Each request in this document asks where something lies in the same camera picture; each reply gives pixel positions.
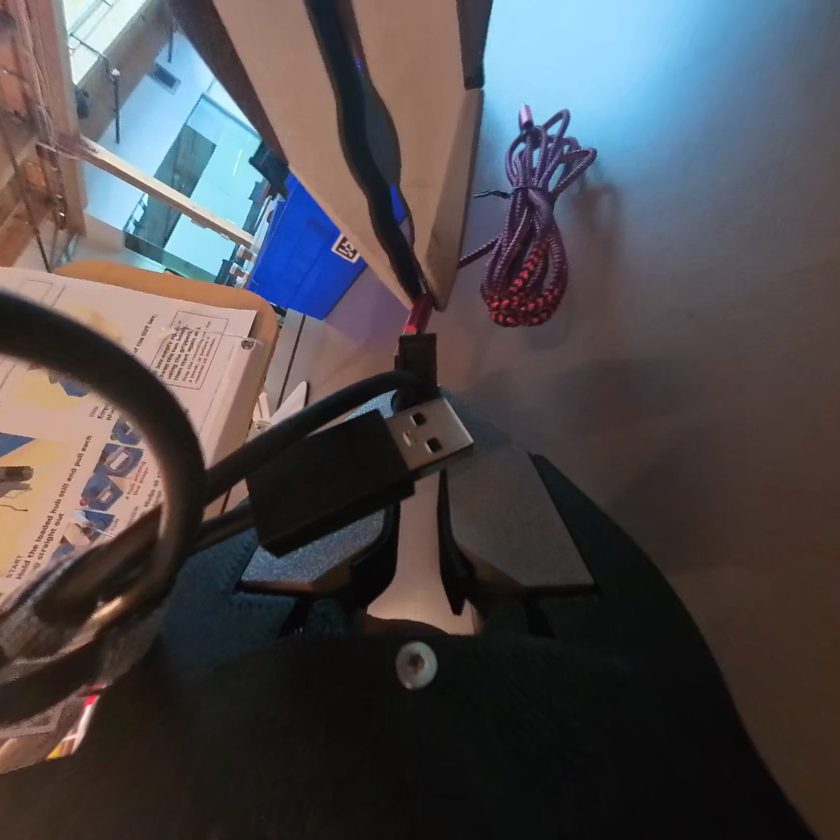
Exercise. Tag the black usb hub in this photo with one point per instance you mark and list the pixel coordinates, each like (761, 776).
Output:
(328, 479)

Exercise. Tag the blue plastic bin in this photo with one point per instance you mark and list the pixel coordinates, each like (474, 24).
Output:
(295, 262)

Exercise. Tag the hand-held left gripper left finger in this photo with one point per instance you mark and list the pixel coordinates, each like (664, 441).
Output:
(328, 558)

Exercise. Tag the instruction sheet on wooden stand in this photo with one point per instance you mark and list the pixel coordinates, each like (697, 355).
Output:
(268, 341)

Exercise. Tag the printed instruction sheet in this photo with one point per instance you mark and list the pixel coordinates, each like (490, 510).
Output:
(210, 354)

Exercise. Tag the pale wooden post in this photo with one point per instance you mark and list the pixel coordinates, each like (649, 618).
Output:
(164, 190)

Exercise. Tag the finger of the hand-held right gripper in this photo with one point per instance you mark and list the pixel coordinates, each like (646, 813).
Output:
(426, 98)
(289, 79)

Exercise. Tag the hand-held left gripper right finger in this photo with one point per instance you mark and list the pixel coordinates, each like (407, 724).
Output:
(512, 518)

